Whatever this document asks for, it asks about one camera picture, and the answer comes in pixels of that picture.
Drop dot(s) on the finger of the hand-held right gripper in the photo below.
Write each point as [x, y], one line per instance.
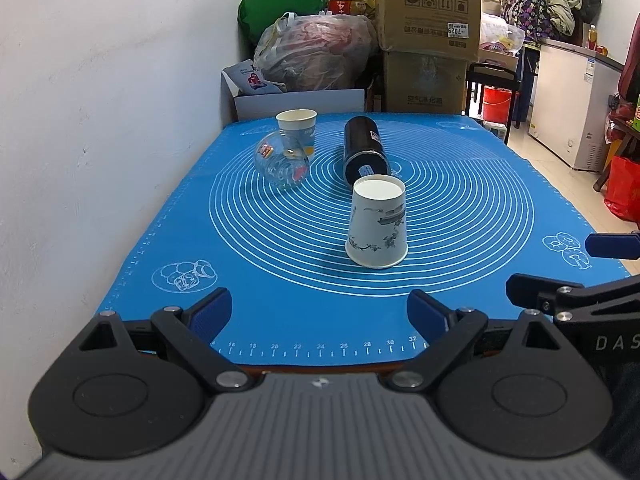
[607, 246]
[530, 290]

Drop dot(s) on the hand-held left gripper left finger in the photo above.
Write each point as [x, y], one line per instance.
[212, 316]

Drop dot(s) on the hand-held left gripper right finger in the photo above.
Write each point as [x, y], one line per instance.
[425, 316]

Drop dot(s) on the ink-print white paper cup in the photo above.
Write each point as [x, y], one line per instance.
[376, 220]

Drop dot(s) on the clear glass cup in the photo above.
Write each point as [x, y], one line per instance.
[280, 165]

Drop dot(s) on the blue-print white paper cup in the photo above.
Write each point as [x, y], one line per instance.
[298, 121]

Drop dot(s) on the red shopping bag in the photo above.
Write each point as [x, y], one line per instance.
[625, 187]

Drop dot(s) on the dark cloth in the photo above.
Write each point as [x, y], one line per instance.
[622, 410]

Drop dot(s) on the dark red wooden furniture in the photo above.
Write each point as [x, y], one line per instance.
[620, 135]

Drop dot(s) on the blue silicone baking mat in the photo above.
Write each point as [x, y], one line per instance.
[300, 240]

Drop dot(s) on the white chest freezer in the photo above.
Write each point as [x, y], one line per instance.
[565, 105]

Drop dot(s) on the small white floor appliance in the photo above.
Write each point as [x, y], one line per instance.
[496, 131]

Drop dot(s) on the red plastic bucket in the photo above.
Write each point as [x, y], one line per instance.
[496, 105]

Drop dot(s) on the black cylindrical tumbler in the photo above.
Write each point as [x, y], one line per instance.
[362, 145]

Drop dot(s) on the black metal stool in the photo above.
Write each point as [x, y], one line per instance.
[492, 74]

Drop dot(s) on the yellow drink bottle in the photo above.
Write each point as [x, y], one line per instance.
[592, 37]

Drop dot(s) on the white cardboard box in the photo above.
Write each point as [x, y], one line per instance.
[300, 105]

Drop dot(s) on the tall brown cardboard box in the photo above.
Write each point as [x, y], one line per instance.
[425, 82]

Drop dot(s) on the white plastic bag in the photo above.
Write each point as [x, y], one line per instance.
[500, 35]

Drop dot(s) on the blue and white paper bag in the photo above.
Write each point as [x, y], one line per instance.
[250, 80]

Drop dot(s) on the floral fabric bag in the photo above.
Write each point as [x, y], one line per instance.
[525, 12]

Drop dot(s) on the clear plastic bag red contents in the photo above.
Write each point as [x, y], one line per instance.
[315, 50]

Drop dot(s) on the large brown cardboard box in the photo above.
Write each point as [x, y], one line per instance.
[425, 15]

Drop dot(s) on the red packet box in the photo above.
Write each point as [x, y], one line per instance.
[346, 6]

